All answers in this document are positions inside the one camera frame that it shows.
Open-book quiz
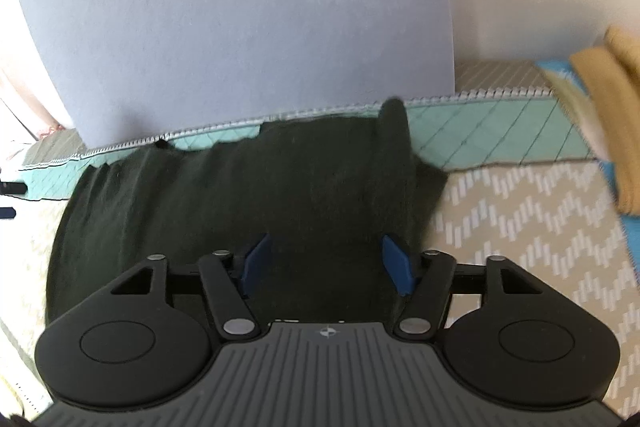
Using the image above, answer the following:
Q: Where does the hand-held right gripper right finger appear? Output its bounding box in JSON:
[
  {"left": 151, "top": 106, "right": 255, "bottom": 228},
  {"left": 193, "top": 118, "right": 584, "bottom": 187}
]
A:
[{"left": 381, "top": 234, "right": 544, "bottom": 339}]

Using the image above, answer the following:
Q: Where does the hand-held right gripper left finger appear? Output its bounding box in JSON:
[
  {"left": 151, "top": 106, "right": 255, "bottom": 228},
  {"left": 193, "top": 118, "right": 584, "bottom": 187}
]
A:
[{"left": 109, "top": 233, "right": 272, "bottom": 341}]

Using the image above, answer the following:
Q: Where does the dark green knit sweater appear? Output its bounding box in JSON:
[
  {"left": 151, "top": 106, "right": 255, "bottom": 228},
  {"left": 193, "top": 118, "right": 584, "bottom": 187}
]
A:
[{"left": 45, "top": 97, "right": 449, "bottom": 325}]

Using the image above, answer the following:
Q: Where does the pink floral curtain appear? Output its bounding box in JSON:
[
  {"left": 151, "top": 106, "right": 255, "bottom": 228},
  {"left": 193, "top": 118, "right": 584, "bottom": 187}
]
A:
[{"left": 0, "top": 52, "right": 68, "bottom": 142}]

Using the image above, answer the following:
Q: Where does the patterned bed cover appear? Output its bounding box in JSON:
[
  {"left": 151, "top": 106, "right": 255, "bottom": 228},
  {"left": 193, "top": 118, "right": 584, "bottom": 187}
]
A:
[{"left": 0, "top": 59, "right": 640, "bottom": 423}]

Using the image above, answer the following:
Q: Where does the light blue cloth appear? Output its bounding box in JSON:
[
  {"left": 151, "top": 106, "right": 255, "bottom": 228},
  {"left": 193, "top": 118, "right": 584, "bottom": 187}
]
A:
[{"left": 537, "top": 59, "right": 640, "bottom": 279}]

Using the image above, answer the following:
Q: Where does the mustard yellow garment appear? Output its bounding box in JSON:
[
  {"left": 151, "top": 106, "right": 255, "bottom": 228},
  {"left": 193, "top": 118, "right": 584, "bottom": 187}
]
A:
[{"left": 570, "top": 25, "right": 640, "bottom": 215}]

